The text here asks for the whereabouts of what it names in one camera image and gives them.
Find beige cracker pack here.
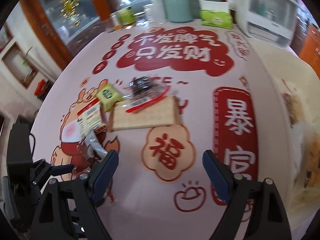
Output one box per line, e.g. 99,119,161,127
107,96,182,132

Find white plastic storage bin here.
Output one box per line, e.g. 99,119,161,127
245,39,319,234

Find red shiny candy wrapper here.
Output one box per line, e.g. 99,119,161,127
77,131,108,168

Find orange liquid glass cup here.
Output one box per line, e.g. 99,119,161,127
110,11,122,31

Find green label glass bottle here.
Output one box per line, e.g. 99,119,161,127
118,0,136,27

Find green pineapple cake packet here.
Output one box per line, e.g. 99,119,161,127
96,83,124,112

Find green tissue box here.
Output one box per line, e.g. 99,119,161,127
199,0,233,30

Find white desktop storage cabinet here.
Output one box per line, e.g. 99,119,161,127
235,0,299,47

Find orange fried tofu snack pack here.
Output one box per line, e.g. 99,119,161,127
302,138,319,189

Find teal canister brown lid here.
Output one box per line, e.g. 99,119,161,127
164,0,193,23

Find white red barcode snack pack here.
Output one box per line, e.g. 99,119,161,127
77,98,107,139

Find dark seaweed snack red pack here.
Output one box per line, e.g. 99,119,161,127
123,76,171,113

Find wooden wall cabinet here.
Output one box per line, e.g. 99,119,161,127
290,18,320,77

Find glass sliding door gold ornament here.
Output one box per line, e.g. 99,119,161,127
19,0,228,68

